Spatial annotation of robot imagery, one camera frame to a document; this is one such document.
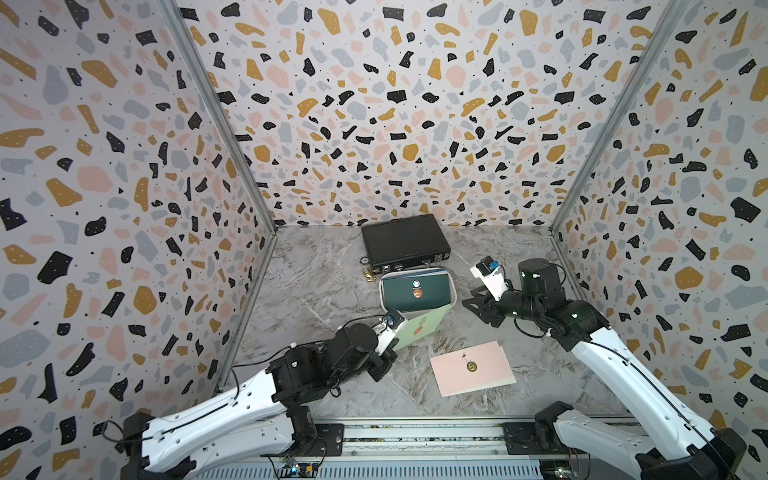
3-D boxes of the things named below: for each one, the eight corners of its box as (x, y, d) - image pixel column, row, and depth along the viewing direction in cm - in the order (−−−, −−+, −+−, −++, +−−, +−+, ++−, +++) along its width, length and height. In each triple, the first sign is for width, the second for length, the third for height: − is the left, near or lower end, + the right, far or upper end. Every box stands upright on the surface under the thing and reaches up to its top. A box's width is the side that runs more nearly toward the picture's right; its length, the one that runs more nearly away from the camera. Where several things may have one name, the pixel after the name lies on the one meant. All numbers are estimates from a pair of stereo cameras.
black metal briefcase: (372, 278, 108) (371, 267, 103) (360, 231, 124) (359, 219, 119) (449, 262, 114) (451, 251, 109) (429, 218, 129) (430, 207, 124)
